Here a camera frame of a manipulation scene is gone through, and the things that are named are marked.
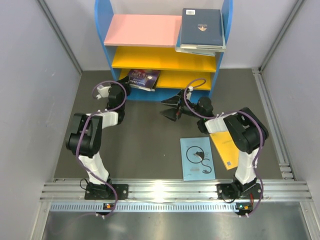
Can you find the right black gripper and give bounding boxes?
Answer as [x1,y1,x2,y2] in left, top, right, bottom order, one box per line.
[160,89,204,121]

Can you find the purple Robinson Crusoe book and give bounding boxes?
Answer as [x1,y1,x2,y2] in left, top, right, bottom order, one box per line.
[127,69,161,92]

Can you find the light blue book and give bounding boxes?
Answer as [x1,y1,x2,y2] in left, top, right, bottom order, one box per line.
[180,137,216,182]

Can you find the navy blue book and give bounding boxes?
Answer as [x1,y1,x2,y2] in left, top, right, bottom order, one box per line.
[178,7,225,49]

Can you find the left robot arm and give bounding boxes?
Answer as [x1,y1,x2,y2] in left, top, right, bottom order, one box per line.
[65,76,131,199]

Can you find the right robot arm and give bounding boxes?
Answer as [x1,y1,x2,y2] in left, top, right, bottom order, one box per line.
[161,87,269,200]

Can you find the blue pink yellow bookshelf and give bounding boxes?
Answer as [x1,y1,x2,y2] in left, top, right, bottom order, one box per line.
[94,0,224,102]

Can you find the yellow book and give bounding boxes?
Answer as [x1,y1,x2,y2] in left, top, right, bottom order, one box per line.
[210,131,239,170]

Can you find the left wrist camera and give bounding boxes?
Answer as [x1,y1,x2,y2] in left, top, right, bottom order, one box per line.
[95,84,111,100]

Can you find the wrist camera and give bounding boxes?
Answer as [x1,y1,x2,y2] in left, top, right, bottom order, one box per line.
[184,86,194,100]
[95,84,111,100]

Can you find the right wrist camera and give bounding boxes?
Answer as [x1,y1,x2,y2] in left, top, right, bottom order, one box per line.
[184,86,194,100]

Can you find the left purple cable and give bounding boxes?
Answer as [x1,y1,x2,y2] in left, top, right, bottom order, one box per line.
[74,80,127,218]

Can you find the purple cable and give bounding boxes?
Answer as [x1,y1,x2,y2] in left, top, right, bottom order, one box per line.
[74,80,127,218]
[183,78,266,219]

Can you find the aluminium mounting rail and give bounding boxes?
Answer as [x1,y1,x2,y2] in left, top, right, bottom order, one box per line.
[40,179,312,213]

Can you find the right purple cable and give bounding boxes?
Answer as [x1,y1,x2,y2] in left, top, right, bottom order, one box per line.
[183,78,266,219]

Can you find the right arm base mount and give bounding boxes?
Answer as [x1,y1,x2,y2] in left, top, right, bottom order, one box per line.
[216,183,262,203]

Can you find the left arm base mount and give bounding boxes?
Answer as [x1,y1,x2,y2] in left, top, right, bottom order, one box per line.
[84,182,129,200]

